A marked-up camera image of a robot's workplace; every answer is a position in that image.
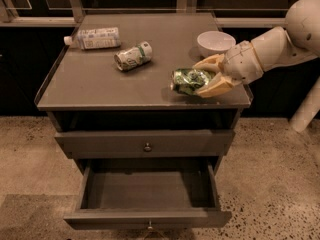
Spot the white green can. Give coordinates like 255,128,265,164
114,41,153,71

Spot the closed grey top drawer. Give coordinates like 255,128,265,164
55,129,234,159

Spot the green soda can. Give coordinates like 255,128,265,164
170,68,215,96

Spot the white plastic bottle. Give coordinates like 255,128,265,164
64,27,121,50

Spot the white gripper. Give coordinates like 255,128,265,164
192,41,264,98

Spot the grey drawer cabinet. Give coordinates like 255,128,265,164
34,12,254,232

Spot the white ceramic bowl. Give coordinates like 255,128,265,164
197,31,236,58

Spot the brass middle drawer handle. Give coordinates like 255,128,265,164
142,221,165,240

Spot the open grey middle drawer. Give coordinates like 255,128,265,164
64,158,231,230

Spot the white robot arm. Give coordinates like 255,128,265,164
194,0,320,98

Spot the round top drawer knob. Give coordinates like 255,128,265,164
144,143,152,152

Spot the white cylindrical post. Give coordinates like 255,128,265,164
289,77,320,132

